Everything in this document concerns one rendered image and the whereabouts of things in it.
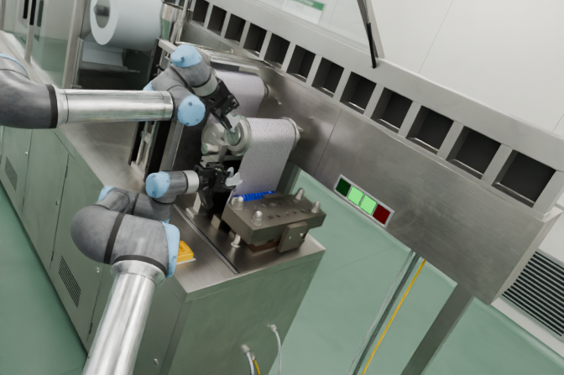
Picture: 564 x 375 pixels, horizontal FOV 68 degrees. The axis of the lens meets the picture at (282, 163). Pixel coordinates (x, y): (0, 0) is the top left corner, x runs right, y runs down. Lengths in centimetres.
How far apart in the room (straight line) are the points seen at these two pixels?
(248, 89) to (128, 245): 92
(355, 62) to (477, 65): 238
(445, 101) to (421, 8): 281
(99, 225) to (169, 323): 59
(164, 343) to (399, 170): 96
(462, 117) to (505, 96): 240
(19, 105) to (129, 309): 46
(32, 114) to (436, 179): 111
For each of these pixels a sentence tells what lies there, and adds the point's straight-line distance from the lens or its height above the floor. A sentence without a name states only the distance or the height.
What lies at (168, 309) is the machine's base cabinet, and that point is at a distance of 146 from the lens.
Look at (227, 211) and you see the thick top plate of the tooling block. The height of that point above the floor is 101.
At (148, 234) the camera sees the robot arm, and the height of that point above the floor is 120.
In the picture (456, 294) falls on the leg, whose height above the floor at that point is 103.
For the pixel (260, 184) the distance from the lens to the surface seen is 162.
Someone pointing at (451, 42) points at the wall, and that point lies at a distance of 398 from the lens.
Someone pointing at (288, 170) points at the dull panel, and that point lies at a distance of 176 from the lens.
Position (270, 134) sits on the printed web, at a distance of 152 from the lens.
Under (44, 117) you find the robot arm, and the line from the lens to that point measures 100.
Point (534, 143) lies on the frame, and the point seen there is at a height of 162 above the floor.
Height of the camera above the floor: 176
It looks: 21 degrees down
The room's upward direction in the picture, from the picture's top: 21 degrees clockwise
